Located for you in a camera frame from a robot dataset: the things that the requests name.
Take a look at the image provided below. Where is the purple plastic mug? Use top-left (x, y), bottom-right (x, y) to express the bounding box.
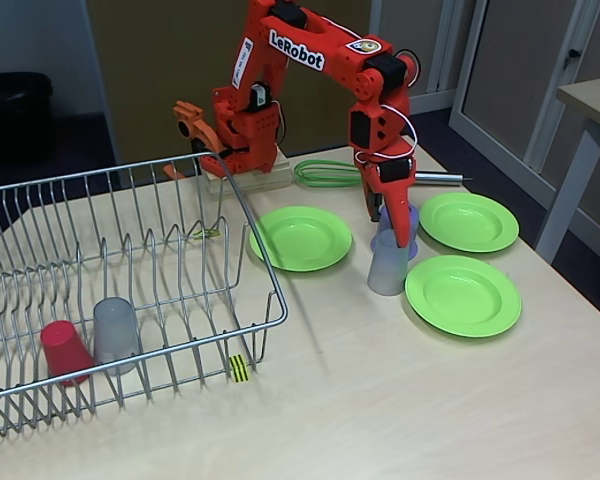
top-left (369, 202), bottom-right (422, 260)

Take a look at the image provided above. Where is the green whisk metal handle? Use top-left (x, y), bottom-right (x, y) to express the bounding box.
top-left (293, 158), bottom-right (474, 189)

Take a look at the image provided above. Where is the grey translucent plastic cup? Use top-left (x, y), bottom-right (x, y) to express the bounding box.
top-left (92, 297), bottom-right (142, 376)
top-left (367, 229), bottom-right (410, 296)

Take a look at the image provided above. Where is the red plastic cup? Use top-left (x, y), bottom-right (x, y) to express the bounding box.
top-left (39, 319), bottom-right (96, 387)

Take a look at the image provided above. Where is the green plastic plate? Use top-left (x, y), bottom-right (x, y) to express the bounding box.
top-left (248, 205), bottom-right (354, 274)
top-left (418, 192), bottom-right (521, 254)
top-left (404, 254), bottom-right (524, 340)

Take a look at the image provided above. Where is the wooden base block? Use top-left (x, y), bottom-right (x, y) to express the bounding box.
top-left (202, 152), bottom-right (294, 201)

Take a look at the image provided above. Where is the orange table clamp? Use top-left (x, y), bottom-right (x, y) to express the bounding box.
top-left (161, 100), bottom-right (231, 180)

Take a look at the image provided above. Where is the yellow black striped tape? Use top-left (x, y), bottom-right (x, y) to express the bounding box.
top-left (228, 353), bottom-right (252, 385)

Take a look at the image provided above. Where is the beige side table grey leg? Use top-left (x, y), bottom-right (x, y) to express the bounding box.
top-left (534, 74), bottom-right (600, 265)

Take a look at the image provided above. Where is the brown partition board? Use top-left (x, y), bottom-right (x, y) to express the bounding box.
top-left (86, 0), bottom-right (372, 166)

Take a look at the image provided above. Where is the black trash bin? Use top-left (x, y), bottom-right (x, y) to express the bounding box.
top-left (0, 72), bottom-right (55, 166)

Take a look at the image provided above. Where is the grey cabinet door white frame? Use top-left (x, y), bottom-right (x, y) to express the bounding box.
top-left (448, 0), bottom-right (600, 236)
top-left (363, 0), bottom-right (476, 124)

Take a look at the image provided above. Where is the green yellow wire tie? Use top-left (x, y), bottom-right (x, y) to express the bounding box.
top-left (189, 227), bottom-right (224, 244)

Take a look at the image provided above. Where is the metal wire dish rack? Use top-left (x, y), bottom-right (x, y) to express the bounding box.
top-left (0, 152), bottom-right (290, 442)

